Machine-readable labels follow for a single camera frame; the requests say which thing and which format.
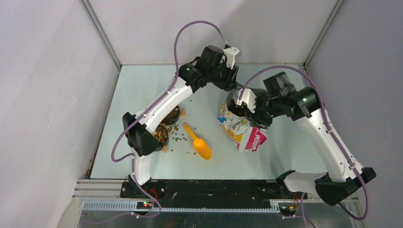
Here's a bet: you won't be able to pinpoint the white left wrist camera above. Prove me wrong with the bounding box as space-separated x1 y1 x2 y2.
223 47 241 69

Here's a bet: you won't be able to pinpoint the aluminium frame post right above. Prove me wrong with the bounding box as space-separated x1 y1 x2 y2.
304 0 345 69

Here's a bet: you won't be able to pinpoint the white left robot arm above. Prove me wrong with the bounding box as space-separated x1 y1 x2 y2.
125 45 241 198

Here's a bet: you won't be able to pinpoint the aluminium frame post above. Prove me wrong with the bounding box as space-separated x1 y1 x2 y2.
304 0 345 69
79 0 122 70

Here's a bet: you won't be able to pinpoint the black bowl wooden feet far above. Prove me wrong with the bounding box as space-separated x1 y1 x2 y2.
161 105 185 125

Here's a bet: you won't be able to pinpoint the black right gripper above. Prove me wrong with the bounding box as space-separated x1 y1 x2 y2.
244 95 283 129

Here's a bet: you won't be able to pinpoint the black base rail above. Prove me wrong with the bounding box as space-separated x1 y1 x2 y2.
120 179 307 209

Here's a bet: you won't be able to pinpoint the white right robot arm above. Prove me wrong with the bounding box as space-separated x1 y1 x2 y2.
235 72 376 206

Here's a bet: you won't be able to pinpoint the black bowl wooden feet near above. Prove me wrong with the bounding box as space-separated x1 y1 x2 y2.
152 124 169 152

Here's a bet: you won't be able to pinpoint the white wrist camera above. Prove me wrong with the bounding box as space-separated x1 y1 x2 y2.
223 47 241 69
233 88 257 113

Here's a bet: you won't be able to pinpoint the white slotted cable duct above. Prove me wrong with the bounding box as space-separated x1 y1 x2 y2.
81 201 284 213

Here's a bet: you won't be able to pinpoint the cat food bag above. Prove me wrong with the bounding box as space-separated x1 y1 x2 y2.
217 83 268 152

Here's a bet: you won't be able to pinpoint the aluminium frame post left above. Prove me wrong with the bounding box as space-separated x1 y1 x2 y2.
79 0 122 70

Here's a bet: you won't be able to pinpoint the yellow plastic food scoop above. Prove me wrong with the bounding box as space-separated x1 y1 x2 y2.
184 124 212 160

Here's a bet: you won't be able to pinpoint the black bowl wooden feet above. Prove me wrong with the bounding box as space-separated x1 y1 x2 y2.
161 105 185 125
152 124 169 152

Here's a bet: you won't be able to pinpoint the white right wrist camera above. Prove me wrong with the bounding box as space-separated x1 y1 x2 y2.
233 88 257 113

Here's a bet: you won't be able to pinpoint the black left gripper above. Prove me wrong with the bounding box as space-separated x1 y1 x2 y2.
207 59 239 92

